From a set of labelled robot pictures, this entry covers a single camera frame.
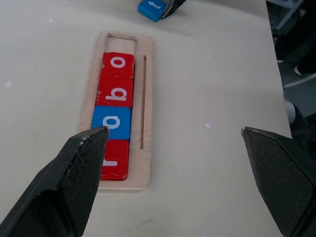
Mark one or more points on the red letter tile r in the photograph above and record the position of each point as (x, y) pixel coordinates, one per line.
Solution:
(116, 153)

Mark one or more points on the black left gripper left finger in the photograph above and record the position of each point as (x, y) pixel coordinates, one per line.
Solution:
(61, 192)

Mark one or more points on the blue letter tile o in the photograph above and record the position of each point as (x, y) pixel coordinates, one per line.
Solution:
(123, 116)

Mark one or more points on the red letter tile b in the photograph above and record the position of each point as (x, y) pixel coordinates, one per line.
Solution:
(114, 92)

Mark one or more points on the red letter tile o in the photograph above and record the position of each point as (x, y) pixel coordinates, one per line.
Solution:
(118, 64)

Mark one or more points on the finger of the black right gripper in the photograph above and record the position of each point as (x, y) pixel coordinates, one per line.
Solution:
(174, 7)

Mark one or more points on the wooden letter tray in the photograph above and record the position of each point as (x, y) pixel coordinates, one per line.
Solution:
(146, 98)

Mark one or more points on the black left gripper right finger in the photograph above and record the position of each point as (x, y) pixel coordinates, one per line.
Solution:
(284, 177)

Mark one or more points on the blue letter t block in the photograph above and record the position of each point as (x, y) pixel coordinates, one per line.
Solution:
(150, 8)

